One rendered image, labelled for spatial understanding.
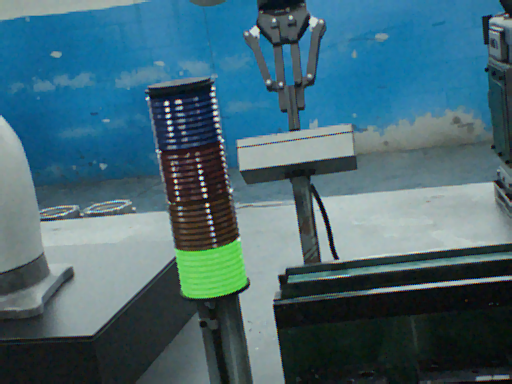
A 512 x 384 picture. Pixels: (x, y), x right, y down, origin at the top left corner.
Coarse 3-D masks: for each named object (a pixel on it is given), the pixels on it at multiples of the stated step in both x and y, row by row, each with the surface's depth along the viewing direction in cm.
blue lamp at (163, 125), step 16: (176, 96) 73; (192, 96) 74; (208, 96) 75; (160, 112) 74; (176, 112) 74; (192, 112) 74; (208, 112) 75; (160, 128) 75; (176, 128) 74; (192, 128) 74; (208, 128) 75; (160, 144) 75; (176, 144) 74; (192, 144) 74; (208, 144) 75
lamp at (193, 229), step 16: (176, 208) 76; (192, 208) 76; (208, 208) 76; (224, 208) 76; (176, 224) 77; (192, 224) 76; (208, 224) 76; (224, 224) 77; (176, 240) 78; (192, 240) 76; (208, 240) 76; (224, 240) 77
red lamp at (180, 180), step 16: (224, 144) 77; (160, 160) 76; (176, 160) 75; (192, 160) 75; (208, 160) 75; (224, 160) 77; (176, 176) 75; (192, 176) 75; (208, 176) 75; (224, 176) 77; (176, 192) 76; (192, 192) 75; (208, 192) 75; (224, 192) 77
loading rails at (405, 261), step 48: (288, 288) 114; (336, 288) 114; (384, 288) 107; (432, 288) 102; (480, 288) 102; (288, 336) 105; (336, 336) 105; (384, 336) 104; (432, 336) 104; (480, 336) 103
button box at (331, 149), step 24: (240, 144) 130; (264, 144) 129; (288, 144) 129; (312, 144) 128; (336, 144) 128; (240, 168) 129; (264, 168) 128; (288, 168) 129; (312, 168) 130; (336, 168) 131
